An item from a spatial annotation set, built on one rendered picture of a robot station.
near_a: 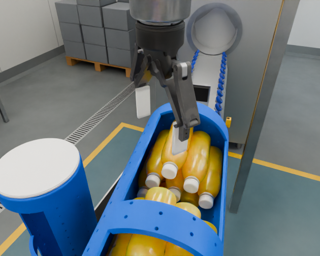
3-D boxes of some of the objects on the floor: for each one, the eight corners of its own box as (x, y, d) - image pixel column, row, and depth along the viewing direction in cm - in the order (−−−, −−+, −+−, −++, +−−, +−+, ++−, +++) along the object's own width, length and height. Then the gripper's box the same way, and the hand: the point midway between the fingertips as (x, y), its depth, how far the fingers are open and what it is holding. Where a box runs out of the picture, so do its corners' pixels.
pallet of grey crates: (155, 59, 435) (154, -22, 364) (131, 77, 376) (125, -14, 305) (96, 49, 474) (85, -26, 404) (67, 64, 416) (48, -20, 345)
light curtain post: (236, 206, 195) (319, -80, 94) (236, 213, 190) (324, -81, 89) (228, 205, 196) (301, -79, 95) (228, 212, 191) (305, -80, 90)
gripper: (239, 36, 31) (216, 163, 44) (142, 1, 48) (146, 100, 61) (189, 47, 28) (180, 180, 41) (105, 6, 45) (117, 108, 58)
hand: (160, 128), depth 50 cm, fingers open, 13 cm apart
